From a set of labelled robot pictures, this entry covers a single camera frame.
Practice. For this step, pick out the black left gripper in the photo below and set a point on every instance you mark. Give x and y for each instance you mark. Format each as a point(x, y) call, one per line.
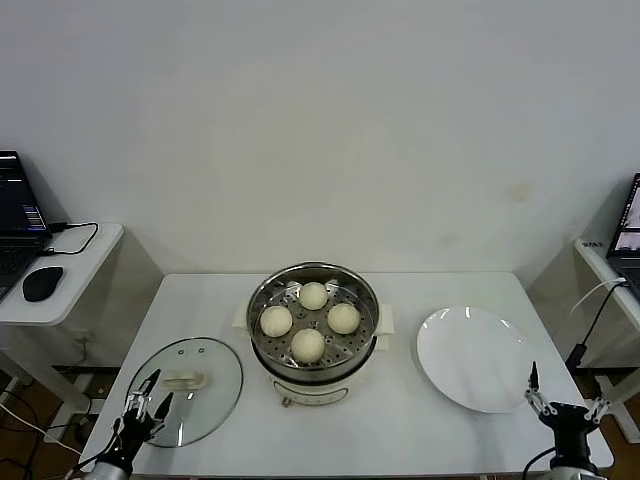
point(137, 430)

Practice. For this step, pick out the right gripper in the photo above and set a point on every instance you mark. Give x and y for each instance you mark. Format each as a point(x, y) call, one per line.
point(570, 425)

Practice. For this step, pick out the white steamed baozi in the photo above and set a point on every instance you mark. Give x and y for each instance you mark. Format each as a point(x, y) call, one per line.
point(343, 318)
point(313, 296)
point(307, 346)
point(276, 321)

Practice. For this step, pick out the black computer mouse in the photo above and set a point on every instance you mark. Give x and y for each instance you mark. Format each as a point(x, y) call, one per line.
point(42, 283)

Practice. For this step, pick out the steel perforated steamer basket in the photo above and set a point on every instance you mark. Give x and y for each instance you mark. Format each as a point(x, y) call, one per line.
point(345, 346)

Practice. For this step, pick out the white round plate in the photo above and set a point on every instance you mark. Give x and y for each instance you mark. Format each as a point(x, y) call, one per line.
point(475, 360)

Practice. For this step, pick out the white side table with mouse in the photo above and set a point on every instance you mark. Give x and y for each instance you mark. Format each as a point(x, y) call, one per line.
point(85, 280)

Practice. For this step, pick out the white side table with label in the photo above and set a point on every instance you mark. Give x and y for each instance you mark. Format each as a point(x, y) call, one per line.
point(595, 255)

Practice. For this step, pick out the cream electric cooking pot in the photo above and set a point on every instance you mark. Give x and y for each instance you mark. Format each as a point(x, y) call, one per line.
point(310, 392)

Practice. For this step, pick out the grey laptop with video screen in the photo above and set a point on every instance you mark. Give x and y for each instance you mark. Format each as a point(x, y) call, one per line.
point(627, 225)

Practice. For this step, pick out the black laptop with dark screen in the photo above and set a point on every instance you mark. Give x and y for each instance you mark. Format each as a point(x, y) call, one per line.
point(17, 200)

